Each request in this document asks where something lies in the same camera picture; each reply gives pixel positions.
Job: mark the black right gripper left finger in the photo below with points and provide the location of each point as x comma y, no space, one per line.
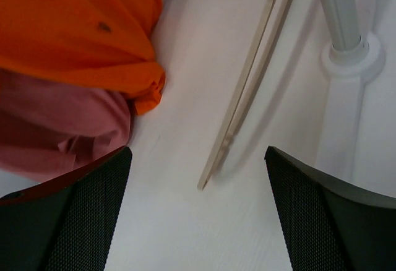
68,222

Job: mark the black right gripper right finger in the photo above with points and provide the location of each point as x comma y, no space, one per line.
327,223

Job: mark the orange t shirt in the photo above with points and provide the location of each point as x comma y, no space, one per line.
90,43

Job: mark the beige wooden hanger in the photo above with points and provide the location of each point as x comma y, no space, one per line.
259,55

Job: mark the pink t shirt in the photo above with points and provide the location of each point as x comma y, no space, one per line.
51,128

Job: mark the metal clothes rack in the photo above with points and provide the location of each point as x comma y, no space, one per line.
352,59

